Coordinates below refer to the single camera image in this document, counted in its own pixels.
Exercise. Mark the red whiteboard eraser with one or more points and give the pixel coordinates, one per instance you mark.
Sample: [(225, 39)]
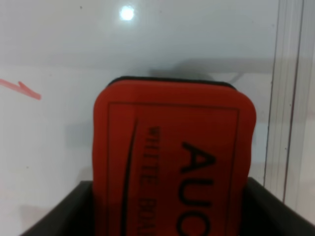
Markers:
[(170, 157)]

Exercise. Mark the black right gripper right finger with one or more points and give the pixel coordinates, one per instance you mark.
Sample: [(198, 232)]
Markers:
[(265, 215)]

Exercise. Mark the whiteboard with grey frame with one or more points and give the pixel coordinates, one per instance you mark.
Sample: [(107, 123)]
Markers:
[(58, 55)]

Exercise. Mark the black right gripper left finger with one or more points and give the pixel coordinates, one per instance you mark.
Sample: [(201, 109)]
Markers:
[(75, 215)]

